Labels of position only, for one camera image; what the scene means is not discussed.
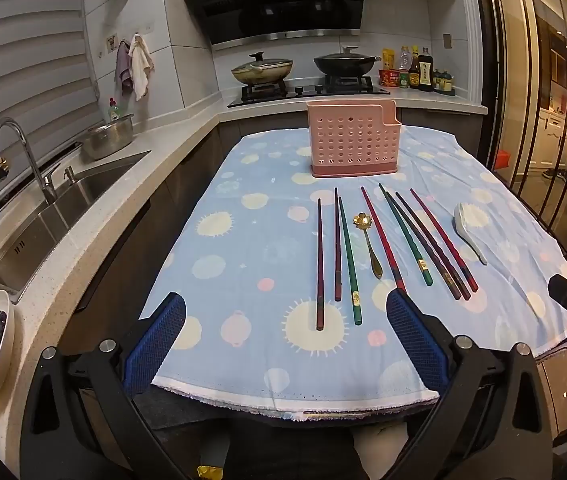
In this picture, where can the beige wok with lid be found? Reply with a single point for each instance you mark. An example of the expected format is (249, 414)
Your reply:
(263, 70)

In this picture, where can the brown sauce bottle yellow cap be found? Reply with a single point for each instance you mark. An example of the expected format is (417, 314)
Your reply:
(414, 72)

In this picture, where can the clear plastic bottle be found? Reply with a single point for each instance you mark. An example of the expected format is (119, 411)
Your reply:
(404, 59)

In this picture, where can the sink soap dispenser pump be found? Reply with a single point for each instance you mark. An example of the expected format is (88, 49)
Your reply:
(70, 174)

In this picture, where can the dark soy sauce bottle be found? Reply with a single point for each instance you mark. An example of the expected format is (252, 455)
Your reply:
(426, 75)

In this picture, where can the black range hood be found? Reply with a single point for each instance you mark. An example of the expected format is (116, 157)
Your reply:
(273, 0)

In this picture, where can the stainless steel sink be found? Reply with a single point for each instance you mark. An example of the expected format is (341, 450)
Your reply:
(48, 230)

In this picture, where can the red instant noodle cup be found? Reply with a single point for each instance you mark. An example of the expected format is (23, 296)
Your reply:
(389, 78)

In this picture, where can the dark red chopstick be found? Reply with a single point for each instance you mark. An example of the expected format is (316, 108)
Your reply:
(320, 260)
(434, 245)

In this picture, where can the wall socket beside bottles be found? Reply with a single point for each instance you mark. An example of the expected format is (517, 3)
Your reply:
(447, 41)

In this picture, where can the white ceramic spoon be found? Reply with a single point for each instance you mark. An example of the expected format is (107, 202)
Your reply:
(465, 217)

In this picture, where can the green chopstick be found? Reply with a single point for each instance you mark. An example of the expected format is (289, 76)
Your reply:
(348, 260)
(403, 232)

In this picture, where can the yellow seasoning packet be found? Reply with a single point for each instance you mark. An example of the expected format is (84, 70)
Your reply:
(388, 59)

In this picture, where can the white window blinds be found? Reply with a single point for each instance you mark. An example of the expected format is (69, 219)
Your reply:
(28, 60)

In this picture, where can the purple hanging towel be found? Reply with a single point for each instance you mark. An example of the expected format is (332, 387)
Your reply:
(123, 67)

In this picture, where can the stainless steel pot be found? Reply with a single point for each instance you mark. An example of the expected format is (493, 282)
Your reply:
(108, 137)

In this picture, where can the chrome faucet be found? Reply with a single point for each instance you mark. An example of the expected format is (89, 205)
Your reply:
(38, 175)

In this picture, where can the white hanging towel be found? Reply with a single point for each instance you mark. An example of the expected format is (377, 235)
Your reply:
(141, 65)

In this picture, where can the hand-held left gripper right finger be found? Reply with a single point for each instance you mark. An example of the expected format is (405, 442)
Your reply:
(413, 340)

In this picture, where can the gold flower spoon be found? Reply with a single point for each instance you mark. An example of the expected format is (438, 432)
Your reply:
(363, 221)

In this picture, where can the blue dotted tablecloth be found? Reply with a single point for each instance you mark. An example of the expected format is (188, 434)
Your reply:
(263, 240)

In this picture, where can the small green-capped jar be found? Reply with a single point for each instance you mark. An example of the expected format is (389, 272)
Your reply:
(404, 81)

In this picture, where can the green dish soap bottle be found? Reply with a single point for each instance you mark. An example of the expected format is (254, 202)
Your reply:
(115, 112)

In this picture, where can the dark brown chopstick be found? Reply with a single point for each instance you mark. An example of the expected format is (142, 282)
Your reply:
(428, 253)
(337, 245)

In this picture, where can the black gas stove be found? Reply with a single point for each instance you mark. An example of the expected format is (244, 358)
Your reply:
(308, 92)

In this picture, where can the pink perforated utensil holder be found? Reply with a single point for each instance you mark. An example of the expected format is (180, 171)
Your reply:
(353, 145)

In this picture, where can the wall socket beside towels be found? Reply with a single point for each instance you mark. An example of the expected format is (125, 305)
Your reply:
(111, 43)

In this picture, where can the dark condiment jar set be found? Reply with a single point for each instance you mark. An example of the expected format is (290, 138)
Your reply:
(444, 84)

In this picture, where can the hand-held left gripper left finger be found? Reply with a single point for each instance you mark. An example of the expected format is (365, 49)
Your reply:
(156, 345)

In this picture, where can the black wok with lid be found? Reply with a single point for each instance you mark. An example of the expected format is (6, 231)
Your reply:
(346, 62)

